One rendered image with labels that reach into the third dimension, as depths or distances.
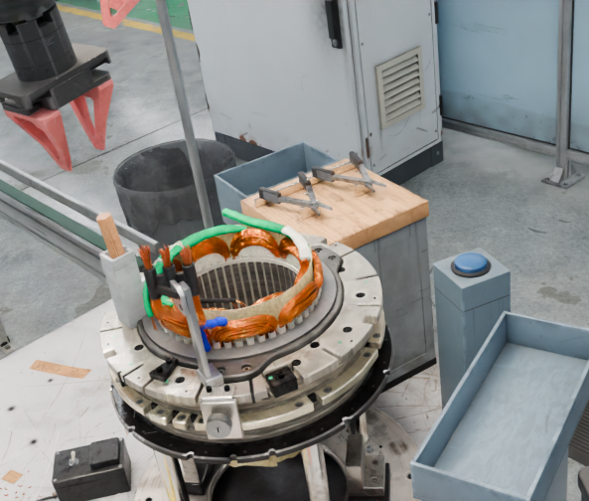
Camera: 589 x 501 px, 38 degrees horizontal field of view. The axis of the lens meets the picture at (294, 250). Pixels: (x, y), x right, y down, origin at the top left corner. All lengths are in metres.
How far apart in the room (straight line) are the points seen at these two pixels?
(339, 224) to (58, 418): 0.55
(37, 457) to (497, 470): 0.74
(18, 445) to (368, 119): 2.24
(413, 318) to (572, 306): 1.59
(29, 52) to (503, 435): 0.57
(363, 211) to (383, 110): 2.18
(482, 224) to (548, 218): 0.24
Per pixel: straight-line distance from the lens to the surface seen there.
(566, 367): 0.96
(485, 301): 1.09
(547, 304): 2.83
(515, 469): 0.84
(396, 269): 1.21
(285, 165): 1.41
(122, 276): 0.94
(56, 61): 0.82
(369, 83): 3.28
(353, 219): 1.16
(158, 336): 0.93
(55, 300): 3.26
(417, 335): 1.29
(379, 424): 1.22
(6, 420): 1.44
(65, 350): 1.55
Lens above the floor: 1.63
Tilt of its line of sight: 31 degrees down
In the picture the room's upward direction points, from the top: 9 degrees counter-clockwise
